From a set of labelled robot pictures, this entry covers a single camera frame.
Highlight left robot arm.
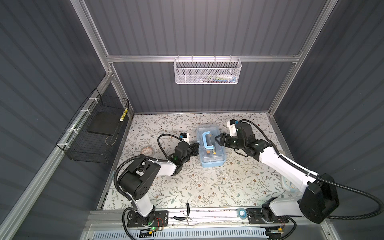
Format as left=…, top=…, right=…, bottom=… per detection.
left=114, top=141, right=200, bottom=222

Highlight blue plastic tool box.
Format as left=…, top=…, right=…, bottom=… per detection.
left=197, top=124, right=227, bottom=168

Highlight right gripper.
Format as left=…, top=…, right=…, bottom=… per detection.
left=214, top=132, right=245, bottom=151

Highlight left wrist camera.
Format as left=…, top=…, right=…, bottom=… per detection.
left=180, top=133, right=190, bottom=145

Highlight yellow marker pen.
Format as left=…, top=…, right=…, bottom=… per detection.
left=120, top=108, right=128, bottom=122

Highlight brown tape roll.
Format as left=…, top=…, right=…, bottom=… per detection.
left=141, top=147, right=155, bottom=157

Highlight clear tape roll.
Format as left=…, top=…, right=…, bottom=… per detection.
left=281, top=176, right=299, bottom=193

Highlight white wire mesh basket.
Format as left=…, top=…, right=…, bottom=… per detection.
left=173, top=57, right=242, bottom=85

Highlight black wire basket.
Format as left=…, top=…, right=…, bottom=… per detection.
left=57, top=90, right=130, bottom=164

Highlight black pliers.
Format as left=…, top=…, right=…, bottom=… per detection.
left=173, top=203, right=192, bottom=225

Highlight black pad in basket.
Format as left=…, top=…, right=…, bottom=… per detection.
left=87, top=112, right=121, bottom=136

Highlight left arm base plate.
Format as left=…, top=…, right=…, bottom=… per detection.
left=127, top=211, right=169, bottom=228

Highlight blue tape roll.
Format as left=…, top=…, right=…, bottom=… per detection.
left=237, top=208, right=248, bottom=220

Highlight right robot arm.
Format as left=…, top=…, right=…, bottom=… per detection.
left=215, top=133, right=340, bottom=224

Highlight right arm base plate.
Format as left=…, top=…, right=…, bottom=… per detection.
left=246, top=207, right=289, bottom=225

